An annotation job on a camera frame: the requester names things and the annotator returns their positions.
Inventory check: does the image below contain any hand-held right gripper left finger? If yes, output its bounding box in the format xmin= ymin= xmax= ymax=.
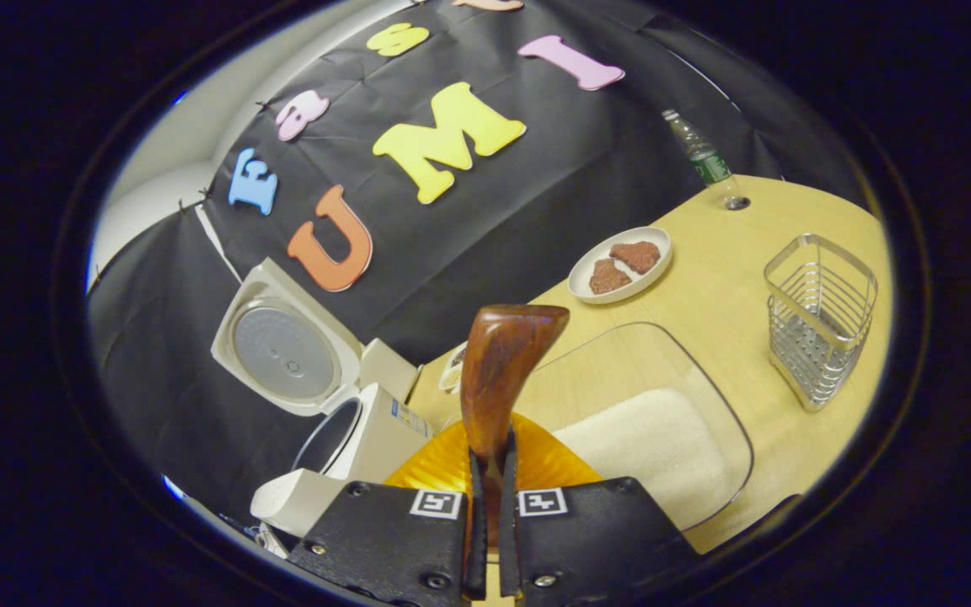
xmin=287 ymin=413 xmax=493 ymax=607

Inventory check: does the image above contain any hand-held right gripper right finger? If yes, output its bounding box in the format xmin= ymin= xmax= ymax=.
xmin=498 ymin=413 xmax=701 ymax=604

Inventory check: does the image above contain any white rice cooker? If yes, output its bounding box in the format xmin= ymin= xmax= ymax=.
xmin=211 ymin=257 xmax=436 ymax=540

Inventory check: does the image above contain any clear container of white rice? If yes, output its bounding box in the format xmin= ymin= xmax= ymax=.
xmin=443 ymin=322 xmax=755 ymax=532

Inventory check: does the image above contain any brown wooden spoon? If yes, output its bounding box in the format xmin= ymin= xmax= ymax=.
xmin=460 ymin=304 xmax=571 ymax=549

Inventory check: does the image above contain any metal wire chopstick holder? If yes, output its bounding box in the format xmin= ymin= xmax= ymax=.
xmin=764 ymin=234 xmax=879 ymax=412

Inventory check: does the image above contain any white divided sauce dish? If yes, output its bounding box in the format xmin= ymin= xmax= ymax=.
xmin=439 ymin=341 xmax=469 ymax=395

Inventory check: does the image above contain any brown meat piece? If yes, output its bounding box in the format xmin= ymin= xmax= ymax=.
xmin=609 ymin=241 xmax=662 ymax=275
xmin=589 ymin=259 xmax=632 ymax=295

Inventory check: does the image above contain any white round plate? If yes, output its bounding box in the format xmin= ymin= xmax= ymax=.
xmin=567 ymin=226 xmax=673 ymax=305

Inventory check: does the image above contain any clear plastic water bottle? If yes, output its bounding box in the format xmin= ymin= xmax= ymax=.
xmin=662 ymin=108 xmax=739 ymax=199

